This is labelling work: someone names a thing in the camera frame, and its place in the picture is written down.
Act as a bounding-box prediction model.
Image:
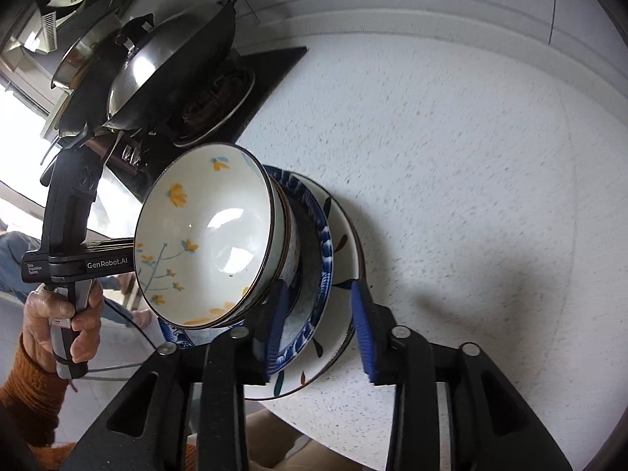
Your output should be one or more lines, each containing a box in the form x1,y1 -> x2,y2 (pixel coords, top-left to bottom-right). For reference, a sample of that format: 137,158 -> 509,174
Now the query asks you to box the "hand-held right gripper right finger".
352,279 -> 575,471

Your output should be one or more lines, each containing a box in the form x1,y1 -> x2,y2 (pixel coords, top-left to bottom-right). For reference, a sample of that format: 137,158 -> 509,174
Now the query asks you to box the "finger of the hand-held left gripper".
86,239 -> 136,255

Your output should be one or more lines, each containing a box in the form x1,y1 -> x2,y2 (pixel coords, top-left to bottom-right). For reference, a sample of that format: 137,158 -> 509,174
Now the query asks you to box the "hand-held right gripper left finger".
61,279 -> 295,471

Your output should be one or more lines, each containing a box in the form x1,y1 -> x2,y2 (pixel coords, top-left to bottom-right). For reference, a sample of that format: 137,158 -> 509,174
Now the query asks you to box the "white bowl with yellow flowers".
133,143 -> 284,329
211,157 -> 296,330

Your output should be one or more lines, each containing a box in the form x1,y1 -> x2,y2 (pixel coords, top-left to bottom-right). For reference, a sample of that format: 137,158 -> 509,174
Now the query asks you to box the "blue patterned deep plate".
158,164 -> 337,380

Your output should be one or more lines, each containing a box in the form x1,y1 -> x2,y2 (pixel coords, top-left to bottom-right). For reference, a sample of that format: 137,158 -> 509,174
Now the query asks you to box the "white plate with leaf print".
243,172 -> 367,401

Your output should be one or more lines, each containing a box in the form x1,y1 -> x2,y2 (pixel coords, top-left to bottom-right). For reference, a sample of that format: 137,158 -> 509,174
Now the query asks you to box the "person's left hand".
22,281 -> 105,372

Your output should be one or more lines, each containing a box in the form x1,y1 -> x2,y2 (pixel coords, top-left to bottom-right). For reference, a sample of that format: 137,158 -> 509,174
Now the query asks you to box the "stove knob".
119,138 -> 149,168

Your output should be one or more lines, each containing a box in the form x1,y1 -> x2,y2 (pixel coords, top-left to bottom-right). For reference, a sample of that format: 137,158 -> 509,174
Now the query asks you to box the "steel pot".
50,7 -> 124,92

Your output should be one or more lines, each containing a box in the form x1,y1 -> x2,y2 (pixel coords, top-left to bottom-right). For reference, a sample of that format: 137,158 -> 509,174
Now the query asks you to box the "stainless steel wok lid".
107,9 -> 217,124

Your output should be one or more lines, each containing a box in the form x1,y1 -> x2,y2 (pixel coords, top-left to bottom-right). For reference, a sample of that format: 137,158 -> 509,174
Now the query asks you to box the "round stove burner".
173,65 -> 257,149

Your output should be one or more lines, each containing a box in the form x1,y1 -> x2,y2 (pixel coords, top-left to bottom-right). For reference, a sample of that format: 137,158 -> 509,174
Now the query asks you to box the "black wok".
86,0 -> 254,165

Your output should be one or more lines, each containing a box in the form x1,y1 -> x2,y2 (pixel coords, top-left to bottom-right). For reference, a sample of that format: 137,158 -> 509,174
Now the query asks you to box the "black glass gas stove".
100,46 -> 308,198

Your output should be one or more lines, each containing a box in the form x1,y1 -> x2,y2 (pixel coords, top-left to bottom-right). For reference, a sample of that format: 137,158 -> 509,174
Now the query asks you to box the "black cable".
63,298 -> 164,382

